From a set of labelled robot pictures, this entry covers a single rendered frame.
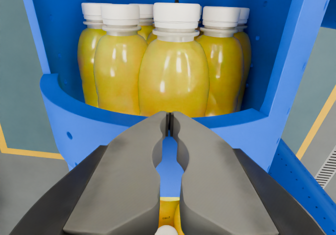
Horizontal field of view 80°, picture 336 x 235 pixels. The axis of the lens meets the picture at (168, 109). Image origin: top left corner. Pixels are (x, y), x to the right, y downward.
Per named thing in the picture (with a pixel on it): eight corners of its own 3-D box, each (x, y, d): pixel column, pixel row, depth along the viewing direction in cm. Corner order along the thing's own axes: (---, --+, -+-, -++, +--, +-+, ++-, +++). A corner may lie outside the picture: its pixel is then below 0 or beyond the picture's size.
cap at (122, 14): (97, 25, 20) (94, 4, 19) (108, 21, 23) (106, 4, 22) (137, 26, 20) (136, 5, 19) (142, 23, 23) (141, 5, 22)
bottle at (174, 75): (193, 209, 22) (216, 31, 14) (133, 196, 24) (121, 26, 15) (199, 165, 29) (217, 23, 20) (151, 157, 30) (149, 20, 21)
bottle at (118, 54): (100, 174, 27) (73, 24, 18) (113, 142, 33) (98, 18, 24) (153, 176, 27) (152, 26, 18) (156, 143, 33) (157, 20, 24)
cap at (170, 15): (196, 30, 16) (198, 4, 15) (147, 28, 16) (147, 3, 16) (200, 26, 19) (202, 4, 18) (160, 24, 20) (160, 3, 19)
